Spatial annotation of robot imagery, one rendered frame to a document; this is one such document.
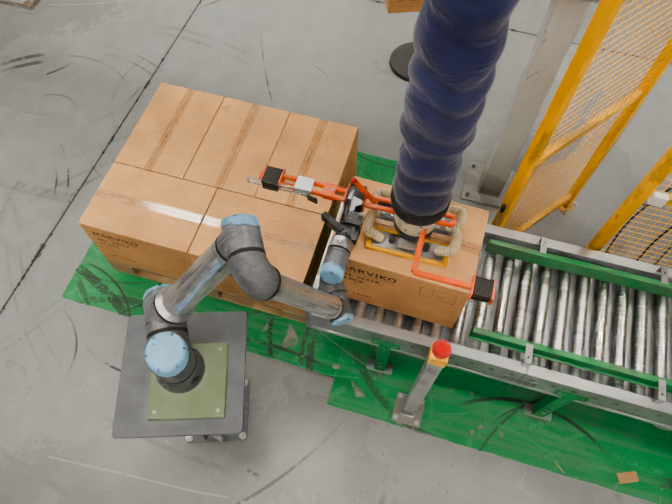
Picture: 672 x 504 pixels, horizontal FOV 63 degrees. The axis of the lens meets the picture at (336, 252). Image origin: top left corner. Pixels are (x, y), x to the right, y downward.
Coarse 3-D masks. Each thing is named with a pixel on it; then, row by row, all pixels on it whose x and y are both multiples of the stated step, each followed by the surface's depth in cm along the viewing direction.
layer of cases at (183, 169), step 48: (192, 96) 317; (144, 144) 301; (192, 144) 301; (240, 144) 301; (288, 144) 301; (336, 144) 300; (96, 192) 286; (144, 192) 286; (192, 192) 286; (240, 192) 286; (288, 192) 286; (336, 192) 289; (96, 240) 292; (144, 240) 273; (192, 240) 273; (288, 240) 273; (240, 288) 292
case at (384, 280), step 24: (480, 216) 232; (360, 240) 227; (432, 240) 226; (480, 240) 226; (360, 264) 223; (384, 264) 221; (408, 264) 221; (456, 264) 221; (360, 288) 244; (384, 288) 236; (408, 288) 229; (432, 288) 222; (456, 288) 216; (408, 312) 250; (432, 312) 242; (456, 312) 234
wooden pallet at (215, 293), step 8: (112, 264) 318; (120, 264) 314; (128, 272) 323; (136, 272) 321; (144, 272) 323; (152, 272) 310; (160, 280) 320; (168, 280) 320; (176, 280) 320; (216, 296) 314; (224, 296) 315; (232, 296) 315; (240, 296) 302; (240, 304) 314; (248, 304) 313; (256, 304) 313; (264, 304) 313; (272, 312) 311; (280, 312) 311; (288, 312) 302; (296, 312) 298; (296, 320) 310; (304, 320) 306
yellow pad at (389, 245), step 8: (384, 232) 225; (392, 232) 226; (368, 240) 224; (384, 240) 224; (392, 240) 221; (424, 240) 224; (368, 248) 224; (376, 248) 222; (384, 248) 222; (392, 248) 222; (400, 248) 222; (424, 248) 219; (432, 248) 222; (400, 256) 222; (408, 256) 221; (424, 256) 220; (432, 256) 220; (448, 256) 221; (432, 264) 220; (440, 264) 219
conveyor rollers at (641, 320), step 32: (544, 288) 260; (608, 288) 260; (416, 320) 253; (480, 320) 253; (544, 320) 253; (576, 320) 254; (640, 320) 253; (512, 352) 246; (576, 352) 246; (640, 352) 246
